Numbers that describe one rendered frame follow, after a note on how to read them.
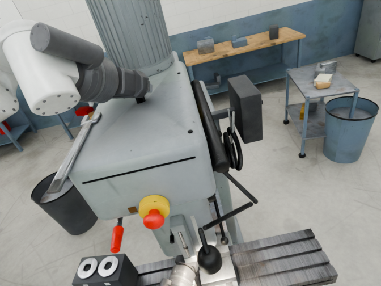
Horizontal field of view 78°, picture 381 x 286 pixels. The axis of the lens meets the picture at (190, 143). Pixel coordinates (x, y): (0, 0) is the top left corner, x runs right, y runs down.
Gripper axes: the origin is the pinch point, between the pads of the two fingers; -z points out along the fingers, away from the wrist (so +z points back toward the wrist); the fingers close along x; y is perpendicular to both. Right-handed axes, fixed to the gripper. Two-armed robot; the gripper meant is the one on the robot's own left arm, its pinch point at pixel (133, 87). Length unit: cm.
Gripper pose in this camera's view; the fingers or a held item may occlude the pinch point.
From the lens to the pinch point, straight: 58.1
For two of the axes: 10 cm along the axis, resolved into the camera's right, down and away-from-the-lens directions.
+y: 0.1, -9.9, -1.0
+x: 9.3, 0.4, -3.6
